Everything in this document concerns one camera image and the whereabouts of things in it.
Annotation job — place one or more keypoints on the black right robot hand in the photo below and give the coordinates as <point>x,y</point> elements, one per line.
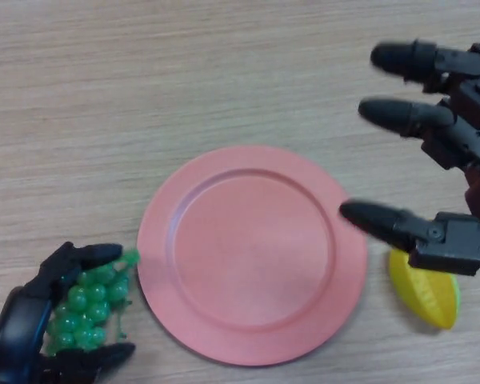
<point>448,128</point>

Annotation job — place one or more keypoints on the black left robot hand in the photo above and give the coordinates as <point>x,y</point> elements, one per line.
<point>20,340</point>

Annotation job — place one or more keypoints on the green grape bunch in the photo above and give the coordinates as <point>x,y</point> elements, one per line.
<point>88,304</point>

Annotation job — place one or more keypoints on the yellow starfruit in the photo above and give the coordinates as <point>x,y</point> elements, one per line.
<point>424,296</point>

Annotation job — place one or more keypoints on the pink round plate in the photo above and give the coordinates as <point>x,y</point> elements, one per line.
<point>252,256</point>

